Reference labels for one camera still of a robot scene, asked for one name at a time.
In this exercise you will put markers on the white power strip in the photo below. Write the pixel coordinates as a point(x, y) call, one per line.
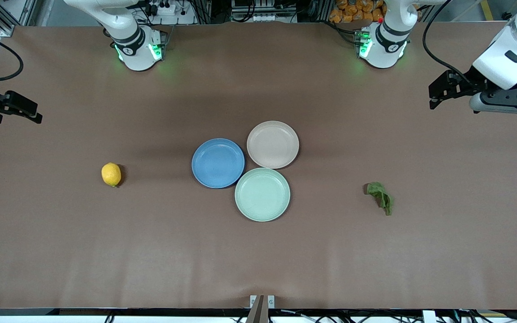
point(162, 8)

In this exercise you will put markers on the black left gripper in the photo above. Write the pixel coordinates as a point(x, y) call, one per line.
point(464, 85)

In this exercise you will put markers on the mint green plate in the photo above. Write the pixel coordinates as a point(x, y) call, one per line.
point(262, 194)

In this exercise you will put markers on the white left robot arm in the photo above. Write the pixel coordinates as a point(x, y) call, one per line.
point(382, 49)

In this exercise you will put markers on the yellow lemon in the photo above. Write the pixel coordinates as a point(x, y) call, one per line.
point(111, 175)

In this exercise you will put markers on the metal table edge bracket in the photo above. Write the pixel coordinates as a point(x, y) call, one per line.
point(262, 303)

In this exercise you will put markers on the blue plate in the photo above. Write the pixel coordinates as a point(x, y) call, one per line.
point(218, 163)

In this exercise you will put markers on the green lettuce leaf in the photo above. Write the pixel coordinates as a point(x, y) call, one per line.
point(380, 195)

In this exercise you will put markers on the aluminium frame profile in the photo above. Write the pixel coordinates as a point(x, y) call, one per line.
point(5, 28)

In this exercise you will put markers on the beige plate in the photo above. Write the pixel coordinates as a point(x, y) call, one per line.
point(273, 144)

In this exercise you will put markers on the orange snack bags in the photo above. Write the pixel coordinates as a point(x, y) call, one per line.
point(352, 11)

